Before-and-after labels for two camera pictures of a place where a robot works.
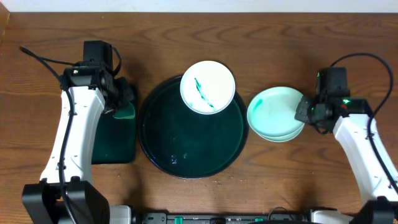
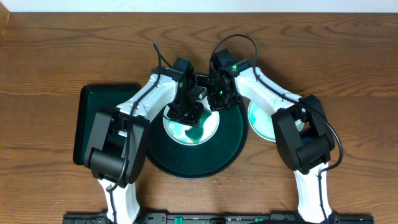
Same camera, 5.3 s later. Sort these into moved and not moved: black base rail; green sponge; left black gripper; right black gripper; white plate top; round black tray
Moved: right black gripper; white plate top; green sponge; left black gripper
Not moved: black base rail; round black tray
